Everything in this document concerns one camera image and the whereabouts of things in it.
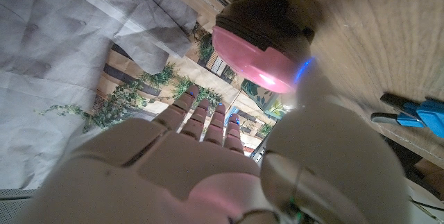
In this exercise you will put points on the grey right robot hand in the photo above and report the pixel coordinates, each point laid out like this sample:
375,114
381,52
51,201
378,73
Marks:
173,175

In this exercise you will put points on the pink black rubber brush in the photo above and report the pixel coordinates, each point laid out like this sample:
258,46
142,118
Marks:
256,57

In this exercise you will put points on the blue paper clip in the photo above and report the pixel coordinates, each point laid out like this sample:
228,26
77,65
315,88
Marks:
426,116

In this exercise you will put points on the printed fabric backdrop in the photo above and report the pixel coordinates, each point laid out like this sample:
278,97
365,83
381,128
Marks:
52,43

